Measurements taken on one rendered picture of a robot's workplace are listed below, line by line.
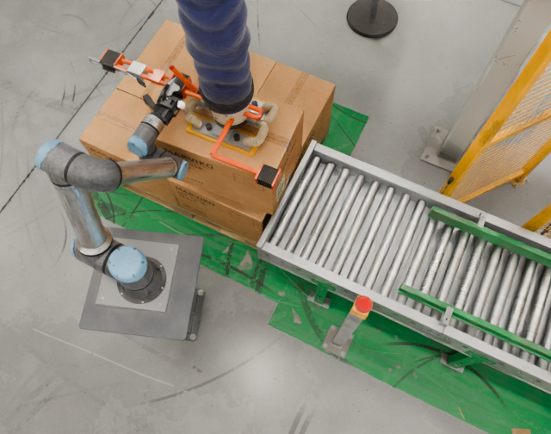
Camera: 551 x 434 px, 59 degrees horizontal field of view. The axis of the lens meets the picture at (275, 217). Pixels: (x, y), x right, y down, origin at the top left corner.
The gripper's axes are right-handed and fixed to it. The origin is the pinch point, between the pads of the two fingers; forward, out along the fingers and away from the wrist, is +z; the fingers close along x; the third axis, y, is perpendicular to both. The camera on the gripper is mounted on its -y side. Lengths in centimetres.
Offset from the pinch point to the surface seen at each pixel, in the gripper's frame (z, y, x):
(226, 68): -6.4, 33.9, 35.3
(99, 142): -17, -56, -65
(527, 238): 29, 179, -61
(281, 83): 65, 21, -65
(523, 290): 4, 186, -65
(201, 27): -10, 29, 57
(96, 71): 54, -129, -119
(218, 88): -8.5, 29.9, 24.0
